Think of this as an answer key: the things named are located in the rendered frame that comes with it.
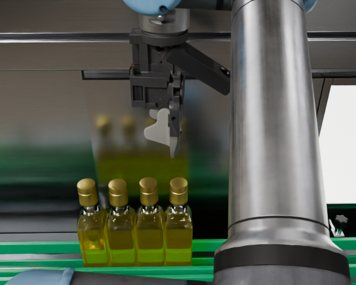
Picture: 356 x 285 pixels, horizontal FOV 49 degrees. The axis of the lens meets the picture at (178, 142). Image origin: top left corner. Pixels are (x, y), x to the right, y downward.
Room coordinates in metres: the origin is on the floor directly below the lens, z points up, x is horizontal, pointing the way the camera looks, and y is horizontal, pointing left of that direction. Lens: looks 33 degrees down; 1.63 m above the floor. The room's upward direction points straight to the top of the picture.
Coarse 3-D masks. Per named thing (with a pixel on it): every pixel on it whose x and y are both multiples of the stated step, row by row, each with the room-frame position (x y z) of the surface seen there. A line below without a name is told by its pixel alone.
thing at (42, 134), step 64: (0, 0) 0.73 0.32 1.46; (64, 0) 0.73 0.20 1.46; (320, 0) 0.73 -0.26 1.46; (0, 64) 0.70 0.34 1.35; (64, 64) 0.70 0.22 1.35; (128, 64) 0.71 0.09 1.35; (320, 64) 0.71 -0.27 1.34; (0, 128) 0.72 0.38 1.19; (64, 128) 0.73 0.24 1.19; (0, 192) 0.72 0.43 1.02; (64, 192) 0.73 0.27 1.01
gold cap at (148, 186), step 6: (144, 180) 0.59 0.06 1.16; (150, 180) 0.59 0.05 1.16; (156, 180) 0.59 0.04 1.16; (144, 186) 0.57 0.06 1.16; (150, 186) 0.57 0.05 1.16; (156, 186) 0.57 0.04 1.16; (144, 192) 0.57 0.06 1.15; (150, 192) 0.57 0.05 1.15; (156, 192) 0.57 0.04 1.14; (144, 198) 0.57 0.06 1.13; (150, 198) 0.57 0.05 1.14; (156, 198) 0.57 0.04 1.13; (144, 204) 0.57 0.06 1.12; (150, 204) 0.56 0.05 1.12
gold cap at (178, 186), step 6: (174, 180) 0.59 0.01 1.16; (180, 180) 0.59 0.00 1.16; (174, 186) 0.57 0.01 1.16; (180, 186) 0.57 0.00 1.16; (186, 186) 0.57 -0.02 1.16; (174, 192) 0.57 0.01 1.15; (180, 192) 0.57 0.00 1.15; (186, 192) 0.57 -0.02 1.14; (174, 198) 0.57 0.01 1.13; (180, 198) 0.57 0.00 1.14; (186, 198) 0.57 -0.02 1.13; (174, 204) 0.57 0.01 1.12; (180, 204) 0.56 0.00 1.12
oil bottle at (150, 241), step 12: (144, 216) 0.57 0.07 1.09; (156, 216) 0.57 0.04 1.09; (144, 228) 0.55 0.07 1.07; (156, 228) 0.55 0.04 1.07; (144, 240) 0.55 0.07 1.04; (156, 240) 0.55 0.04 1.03; (144, 252) 0.55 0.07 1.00; (156, 252) 0.55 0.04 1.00; (144, 264) 0.55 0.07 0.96; (156, 264) 0.55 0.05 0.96
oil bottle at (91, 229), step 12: (84, 216) 0.56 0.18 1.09; (96, 216) 0.57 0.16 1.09; (84, 228) 0.55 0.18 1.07; (96, 228) 0.55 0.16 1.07; (84, 240) 0.55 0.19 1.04; (96, 240) 0.55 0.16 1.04; (84, 252) 0.55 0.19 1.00; (96, 252) 0.55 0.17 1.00; (108, 252) 0.56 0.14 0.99; (84, 264) 0.55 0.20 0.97; (96, 264) 0.55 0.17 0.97; (108, 264) 0.55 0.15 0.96
